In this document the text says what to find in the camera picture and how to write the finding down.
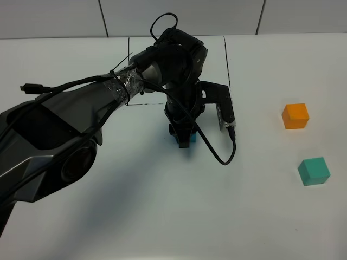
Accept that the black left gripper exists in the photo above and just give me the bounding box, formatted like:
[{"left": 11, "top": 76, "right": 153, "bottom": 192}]
[{"left": 165, "top": 80, "right": 205, "bottom": 148}]

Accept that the orange block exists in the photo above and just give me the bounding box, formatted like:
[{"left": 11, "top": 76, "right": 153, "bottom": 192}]
[{"left": 282, "top": 103, "right": 310, "bottom": 129}]

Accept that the green block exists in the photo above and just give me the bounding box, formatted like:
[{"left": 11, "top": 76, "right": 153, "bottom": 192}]
[{"left": 298, "top": 157, "right": 331, "bottom": 186}]

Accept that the blue block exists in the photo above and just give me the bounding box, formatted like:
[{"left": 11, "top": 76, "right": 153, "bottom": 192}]
[{"left": 170, "top": 132, "right": 196, "bottom": 145}]

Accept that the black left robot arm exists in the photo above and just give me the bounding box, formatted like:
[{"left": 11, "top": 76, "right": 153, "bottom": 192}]
[{"left": 1, "top": 28, "right": 207, "bottom": 227}]

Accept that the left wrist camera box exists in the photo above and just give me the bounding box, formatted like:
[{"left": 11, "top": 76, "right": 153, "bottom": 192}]
[{"left": 197, "top": 81, "right": 236, "bottom": 132}]

